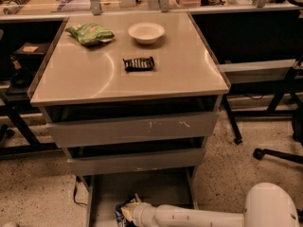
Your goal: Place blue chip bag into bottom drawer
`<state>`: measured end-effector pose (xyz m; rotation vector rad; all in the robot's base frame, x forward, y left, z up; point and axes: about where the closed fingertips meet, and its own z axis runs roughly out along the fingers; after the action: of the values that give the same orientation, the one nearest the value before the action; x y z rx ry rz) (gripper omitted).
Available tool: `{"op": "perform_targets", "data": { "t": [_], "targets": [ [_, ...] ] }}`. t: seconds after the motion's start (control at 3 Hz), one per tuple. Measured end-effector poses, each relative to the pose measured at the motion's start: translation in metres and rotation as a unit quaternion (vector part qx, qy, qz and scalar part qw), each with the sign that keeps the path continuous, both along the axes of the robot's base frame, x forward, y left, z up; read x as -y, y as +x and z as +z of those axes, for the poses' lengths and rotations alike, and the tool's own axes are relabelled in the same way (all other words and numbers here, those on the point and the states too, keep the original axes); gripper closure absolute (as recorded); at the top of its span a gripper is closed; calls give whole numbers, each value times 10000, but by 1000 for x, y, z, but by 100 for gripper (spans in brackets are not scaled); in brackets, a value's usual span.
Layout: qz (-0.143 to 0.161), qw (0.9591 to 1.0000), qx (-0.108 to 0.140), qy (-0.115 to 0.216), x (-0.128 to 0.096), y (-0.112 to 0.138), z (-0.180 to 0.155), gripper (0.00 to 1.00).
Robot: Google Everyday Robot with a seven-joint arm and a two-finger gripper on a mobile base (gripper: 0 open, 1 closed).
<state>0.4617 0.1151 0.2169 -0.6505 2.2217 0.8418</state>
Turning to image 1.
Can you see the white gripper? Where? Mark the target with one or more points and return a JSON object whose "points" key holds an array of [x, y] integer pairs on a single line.
{"points": [[144, 213]]}

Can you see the blue Kettle chip bag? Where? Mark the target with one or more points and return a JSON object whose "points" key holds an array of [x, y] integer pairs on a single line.
{"points": [[120, 220]]}

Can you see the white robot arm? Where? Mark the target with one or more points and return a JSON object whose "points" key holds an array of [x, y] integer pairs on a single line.
{"points": [[266, 205]]}

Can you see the grey bottom drawer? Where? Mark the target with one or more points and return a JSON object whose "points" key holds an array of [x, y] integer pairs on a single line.
{"points": [[165, 186]]}

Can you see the grey drawer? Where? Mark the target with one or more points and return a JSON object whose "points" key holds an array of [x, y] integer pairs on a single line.
{"points": [[165, 186], [132, 129], [136, 162]]}

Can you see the grey middle drawer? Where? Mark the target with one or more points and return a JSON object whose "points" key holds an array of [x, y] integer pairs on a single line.
{"points": [[136, 162]]}

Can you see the grey top drawer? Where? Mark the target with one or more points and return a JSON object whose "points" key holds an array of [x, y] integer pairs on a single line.
{"points": [[132, 129]]}

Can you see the grey drawer cabinet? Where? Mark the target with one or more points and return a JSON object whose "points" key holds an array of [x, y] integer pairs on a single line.
{"points": [[80, 83]]}

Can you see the green chip bag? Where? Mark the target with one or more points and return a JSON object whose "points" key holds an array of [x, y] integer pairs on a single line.
{"points": [[90, 34]]}

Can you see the black table leg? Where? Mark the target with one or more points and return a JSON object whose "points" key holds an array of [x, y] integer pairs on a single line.
{"points": [[232, 120]]}

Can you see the black office chair base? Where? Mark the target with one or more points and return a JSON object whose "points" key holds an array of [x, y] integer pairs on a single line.
{"points": [[297, 125]]}

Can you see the black striped snack bar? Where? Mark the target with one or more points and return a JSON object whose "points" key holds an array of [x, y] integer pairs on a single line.
{"points": [[139, 64]]}

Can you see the white bowl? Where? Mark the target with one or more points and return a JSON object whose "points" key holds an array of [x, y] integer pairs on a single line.
{"points": [[146, 33]]}

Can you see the black box on shelf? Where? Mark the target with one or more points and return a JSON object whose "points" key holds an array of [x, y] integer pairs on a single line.
{"points": [[30, 54]]}

